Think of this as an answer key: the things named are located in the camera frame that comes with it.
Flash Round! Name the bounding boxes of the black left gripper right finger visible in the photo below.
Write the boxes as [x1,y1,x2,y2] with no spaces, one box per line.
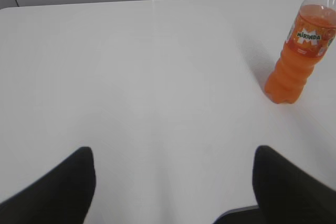
[253,145,335,223]

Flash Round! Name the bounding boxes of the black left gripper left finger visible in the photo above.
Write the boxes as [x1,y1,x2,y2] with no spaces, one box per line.
[1,146,96,223]

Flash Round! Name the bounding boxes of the orange Mirinda soda bottle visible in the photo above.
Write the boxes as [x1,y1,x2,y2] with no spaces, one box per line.
[264,0,335,103]

